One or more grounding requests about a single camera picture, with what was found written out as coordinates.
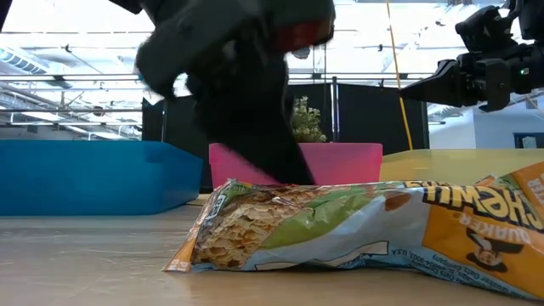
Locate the green orange Chewy granola bar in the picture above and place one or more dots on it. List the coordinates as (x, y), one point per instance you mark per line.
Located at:
(529, 180)
(340, 229)

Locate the red plastic tray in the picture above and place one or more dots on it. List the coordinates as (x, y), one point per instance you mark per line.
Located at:
(340, 163)

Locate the black room divider panel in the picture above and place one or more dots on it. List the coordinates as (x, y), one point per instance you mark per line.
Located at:
(374, 119)

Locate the blue plastic tray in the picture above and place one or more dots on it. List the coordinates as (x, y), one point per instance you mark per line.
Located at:
(93, 178)

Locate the small potted green plant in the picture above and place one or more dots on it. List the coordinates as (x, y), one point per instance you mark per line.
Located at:
(308, 123)

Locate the yellow plastic tray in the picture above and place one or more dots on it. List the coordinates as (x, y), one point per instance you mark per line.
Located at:
(459, 166)

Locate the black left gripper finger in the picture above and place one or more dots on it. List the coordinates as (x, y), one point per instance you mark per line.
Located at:
(255, 136)

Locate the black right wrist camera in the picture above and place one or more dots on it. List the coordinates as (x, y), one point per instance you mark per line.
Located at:
(486, 30)

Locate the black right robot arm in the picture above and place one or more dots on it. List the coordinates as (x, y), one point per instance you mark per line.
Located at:
(533, 72)

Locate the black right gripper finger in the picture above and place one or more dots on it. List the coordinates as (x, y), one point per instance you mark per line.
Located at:
(438, 91)

